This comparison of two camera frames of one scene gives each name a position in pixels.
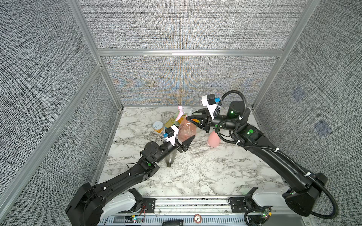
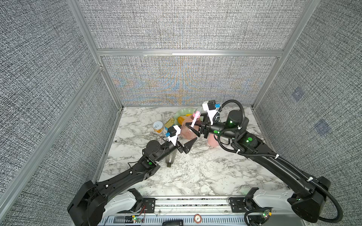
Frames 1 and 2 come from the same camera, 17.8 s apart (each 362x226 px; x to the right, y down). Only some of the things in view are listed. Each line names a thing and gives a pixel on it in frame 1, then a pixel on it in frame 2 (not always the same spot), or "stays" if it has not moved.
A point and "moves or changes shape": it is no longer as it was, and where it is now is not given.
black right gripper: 207,121 -> 206,127
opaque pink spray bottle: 214,140 stays
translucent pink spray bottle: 186,130 stays
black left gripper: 184,145 stays
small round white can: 158,126 stays
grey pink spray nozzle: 181,113 moves or changes shape
